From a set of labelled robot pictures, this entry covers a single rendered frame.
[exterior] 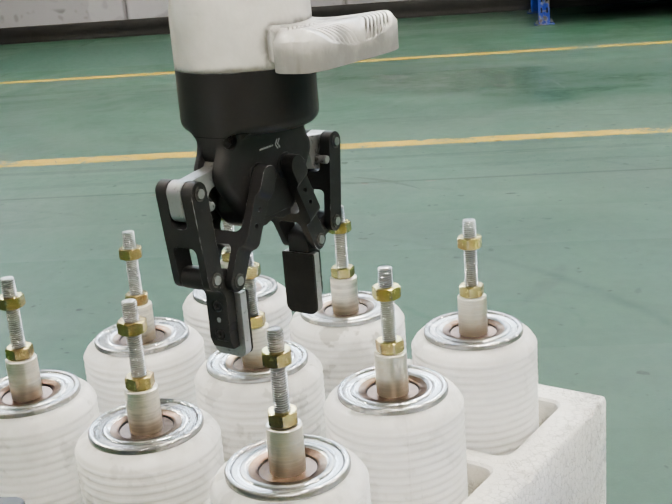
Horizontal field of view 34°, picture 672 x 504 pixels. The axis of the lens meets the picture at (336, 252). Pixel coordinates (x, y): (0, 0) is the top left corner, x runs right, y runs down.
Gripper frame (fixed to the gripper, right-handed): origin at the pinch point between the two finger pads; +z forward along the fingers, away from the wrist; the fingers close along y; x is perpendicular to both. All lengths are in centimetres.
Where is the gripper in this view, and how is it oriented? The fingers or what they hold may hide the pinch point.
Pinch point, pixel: (269, 309)
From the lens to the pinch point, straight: 62.5
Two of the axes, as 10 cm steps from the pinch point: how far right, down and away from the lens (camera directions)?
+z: 0.7, 9.5, 3.0
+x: 8.4, 1.0, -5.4
